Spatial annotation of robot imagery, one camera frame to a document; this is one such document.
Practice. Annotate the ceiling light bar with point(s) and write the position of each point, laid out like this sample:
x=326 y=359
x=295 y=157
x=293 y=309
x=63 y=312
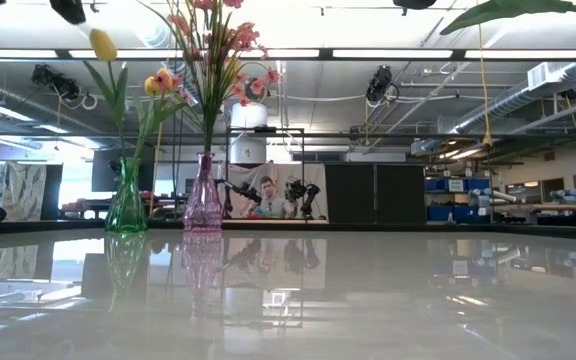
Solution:
x=393 y=53

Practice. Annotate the leaf patterned curtain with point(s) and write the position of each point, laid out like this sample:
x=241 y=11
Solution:
x=18 y=190

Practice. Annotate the black tripod stand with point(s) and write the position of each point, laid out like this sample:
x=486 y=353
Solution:
x=368 y=227

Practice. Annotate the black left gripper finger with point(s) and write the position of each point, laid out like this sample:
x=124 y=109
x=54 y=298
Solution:
x=68 y=10

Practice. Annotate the person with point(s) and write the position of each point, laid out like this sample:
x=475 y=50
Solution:
x=270 y=200

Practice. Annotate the white glossy table sheet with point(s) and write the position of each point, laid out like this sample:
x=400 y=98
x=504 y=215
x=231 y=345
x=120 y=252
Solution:
x=318 y=310

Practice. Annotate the blue storage bins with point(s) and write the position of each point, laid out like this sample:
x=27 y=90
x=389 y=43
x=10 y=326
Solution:
x=455 y=185

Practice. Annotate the black background robot arm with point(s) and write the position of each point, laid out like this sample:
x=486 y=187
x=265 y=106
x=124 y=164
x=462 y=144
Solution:
x=243 y=192
x=303 y=192

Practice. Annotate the large silver air duct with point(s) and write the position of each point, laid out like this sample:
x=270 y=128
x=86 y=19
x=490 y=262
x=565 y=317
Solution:
x=508 y=102

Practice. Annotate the green glass vase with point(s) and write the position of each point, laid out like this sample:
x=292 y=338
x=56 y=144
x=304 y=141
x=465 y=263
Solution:
x=126 y=210

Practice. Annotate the purple glass vase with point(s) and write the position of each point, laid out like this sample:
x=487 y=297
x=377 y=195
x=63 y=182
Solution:
x=203 y=205

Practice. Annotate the white cylindrical tank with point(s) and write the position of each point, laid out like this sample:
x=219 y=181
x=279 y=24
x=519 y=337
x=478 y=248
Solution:
x=249 y=117

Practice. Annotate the black cabinet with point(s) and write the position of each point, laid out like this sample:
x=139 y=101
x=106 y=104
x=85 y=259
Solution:
x=373 y=192

